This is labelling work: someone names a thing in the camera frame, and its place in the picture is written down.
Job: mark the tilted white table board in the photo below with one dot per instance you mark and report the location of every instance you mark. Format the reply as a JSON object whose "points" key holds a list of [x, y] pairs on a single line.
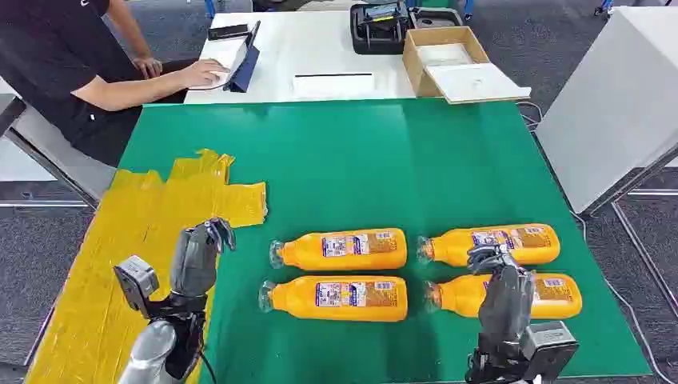
{"points": [[609, 106]]}

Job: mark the grey metal bench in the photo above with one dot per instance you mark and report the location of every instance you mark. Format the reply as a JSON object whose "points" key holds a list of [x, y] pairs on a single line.
{"points": [[58, 154]]}

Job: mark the white box lid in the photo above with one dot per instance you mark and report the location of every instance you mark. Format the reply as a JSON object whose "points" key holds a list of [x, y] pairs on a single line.
{"points": [[476, 84]]}

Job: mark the person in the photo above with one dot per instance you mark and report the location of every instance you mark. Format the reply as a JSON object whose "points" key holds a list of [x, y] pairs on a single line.
{"points": [[42, 58]]}

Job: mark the black phone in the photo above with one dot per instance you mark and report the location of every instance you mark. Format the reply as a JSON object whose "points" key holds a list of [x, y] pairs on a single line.
{"points": [[228, 32]]}

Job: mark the tablet in blue case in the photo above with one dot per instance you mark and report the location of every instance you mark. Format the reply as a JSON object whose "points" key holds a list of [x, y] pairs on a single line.
{"points": [[244, 66]]}

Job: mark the orange drink bottle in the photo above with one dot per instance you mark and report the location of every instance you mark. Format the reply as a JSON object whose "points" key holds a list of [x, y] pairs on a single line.
{"points": [[296, 299], [455, 245], [556, 299], [307, 252]]}

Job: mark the person's left hand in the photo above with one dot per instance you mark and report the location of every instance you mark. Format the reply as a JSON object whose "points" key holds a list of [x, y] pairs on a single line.
{"points": [[148, 67]]}

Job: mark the white box insert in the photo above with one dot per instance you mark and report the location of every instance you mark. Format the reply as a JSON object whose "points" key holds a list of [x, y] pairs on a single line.
{"points": [[444, 54]]}

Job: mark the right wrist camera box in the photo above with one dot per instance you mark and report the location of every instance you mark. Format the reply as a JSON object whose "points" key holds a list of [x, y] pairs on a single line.
{"points": [[551, 347]]}

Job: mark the white tablet keyboard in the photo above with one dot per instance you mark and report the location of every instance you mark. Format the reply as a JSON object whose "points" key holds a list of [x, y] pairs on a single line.
{"points": [[229, 53]]}

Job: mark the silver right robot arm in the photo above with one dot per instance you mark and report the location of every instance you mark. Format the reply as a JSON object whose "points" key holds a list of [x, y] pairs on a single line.
{"points": [[495, 366]]}

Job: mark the person's hand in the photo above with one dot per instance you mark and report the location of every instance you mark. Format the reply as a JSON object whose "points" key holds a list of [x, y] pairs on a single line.
{"points": [[148, 67], [204, 73]]}

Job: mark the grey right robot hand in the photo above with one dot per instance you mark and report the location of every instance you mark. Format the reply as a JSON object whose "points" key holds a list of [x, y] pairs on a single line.
{"points": [[506, 302]]}

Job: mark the white table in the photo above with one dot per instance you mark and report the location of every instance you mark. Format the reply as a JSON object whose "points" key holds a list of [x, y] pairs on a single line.
{"points": [[312, 48]]}

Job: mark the person's right hand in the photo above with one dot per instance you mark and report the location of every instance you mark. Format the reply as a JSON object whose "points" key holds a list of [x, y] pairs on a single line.
{"points": [[204, 73]]}

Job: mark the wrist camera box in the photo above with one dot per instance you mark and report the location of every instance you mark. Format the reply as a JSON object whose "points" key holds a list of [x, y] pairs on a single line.
{"points": [[136, 281], [551, 347]]}

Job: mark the brown cardboard box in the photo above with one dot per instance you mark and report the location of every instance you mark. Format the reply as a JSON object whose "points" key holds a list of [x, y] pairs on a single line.
{"points": [[416, 69]]}

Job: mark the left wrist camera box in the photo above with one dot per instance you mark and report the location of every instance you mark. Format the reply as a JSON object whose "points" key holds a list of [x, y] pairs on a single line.
{"points": [[136, 281]]}

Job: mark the black equipment case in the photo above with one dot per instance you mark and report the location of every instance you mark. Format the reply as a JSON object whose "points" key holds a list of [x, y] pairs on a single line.
{"points": [[378, 29]]}

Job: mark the yellow sheet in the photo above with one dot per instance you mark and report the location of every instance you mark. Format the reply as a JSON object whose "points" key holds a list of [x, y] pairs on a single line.
{"points": [[132, 212]]}

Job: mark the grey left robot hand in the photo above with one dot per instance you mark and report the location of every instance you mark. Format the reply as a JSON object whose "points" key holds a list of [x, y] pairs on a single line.
{"points": [[193, 262]]}

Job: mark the white flat box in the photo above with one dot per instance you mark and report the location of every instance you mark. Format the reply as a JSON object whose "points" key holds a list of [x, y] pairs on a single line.
{"points": [[333, 86]]}

